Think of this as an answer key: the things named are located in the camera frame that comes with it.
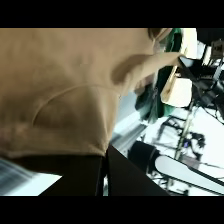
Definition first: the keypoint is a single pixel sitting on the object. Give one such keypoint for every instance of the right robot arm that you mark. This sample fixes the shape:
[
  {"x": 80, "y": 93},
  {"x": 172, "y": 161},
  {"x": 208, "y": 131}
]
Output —
[{"x": 186, "y": 171}]

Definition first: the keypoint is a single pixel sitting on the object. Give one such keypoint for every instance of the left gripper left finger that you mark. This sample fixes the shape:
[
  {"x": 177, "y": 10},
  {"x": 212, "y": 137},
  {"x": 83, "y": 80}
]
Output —
[{"x": 83, "y": 180}]

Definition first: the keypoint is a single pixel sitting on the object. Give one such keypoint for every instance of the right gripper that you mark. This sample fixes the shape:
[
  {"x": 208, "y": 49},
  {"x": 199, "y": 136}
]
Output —
[{"x": 200, "y": 75}]

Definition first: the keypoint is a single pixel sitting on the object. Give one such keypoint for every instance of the green garment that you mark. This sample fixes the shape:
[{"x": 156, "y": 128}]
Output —
[{"x": 174, "y": 41}]

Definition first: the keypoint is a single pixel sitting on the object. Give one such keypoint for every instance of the tan T-shirt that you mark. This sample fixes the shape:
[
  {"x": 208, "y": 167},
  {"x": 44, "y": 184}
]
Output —
[{"x": 60, "y": 83}]

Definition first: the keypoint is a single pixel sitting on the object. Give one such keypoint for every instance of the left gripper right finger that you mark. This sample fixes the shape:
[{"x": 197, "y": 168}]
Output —
[{"x": 126, "y": 180}]

